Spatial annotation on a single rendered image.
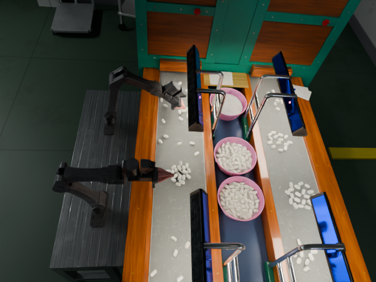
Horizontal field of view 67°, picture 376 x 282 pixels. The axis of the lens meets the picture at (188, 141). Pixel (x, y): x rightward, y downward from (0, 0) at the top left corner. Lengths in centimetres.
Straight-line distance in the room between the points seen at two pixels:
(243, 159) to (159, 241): 71
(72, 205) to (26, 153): 121
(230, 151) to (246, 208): 39
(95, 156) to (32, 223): 88
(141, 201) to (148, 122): 53
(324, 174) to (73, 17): 328
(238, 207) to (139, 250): 58
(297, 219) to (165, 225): 73
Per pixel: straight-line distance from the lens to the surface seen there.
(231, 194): 167
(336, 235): 137
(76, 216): 170
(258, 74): 223
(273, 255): 161
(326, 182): 191
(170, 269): 151
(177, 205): 160
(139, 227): 153
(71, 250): 165
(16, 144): 292
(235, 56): 217
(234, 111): 204
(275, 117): 209
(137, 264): 149
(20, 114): 312
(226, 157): 179
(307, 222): 177
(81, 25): 385
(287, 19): 207
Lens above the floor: 222
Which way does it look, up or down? 55 degrees down
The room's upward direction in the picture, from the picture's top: 10 degrees clockwise
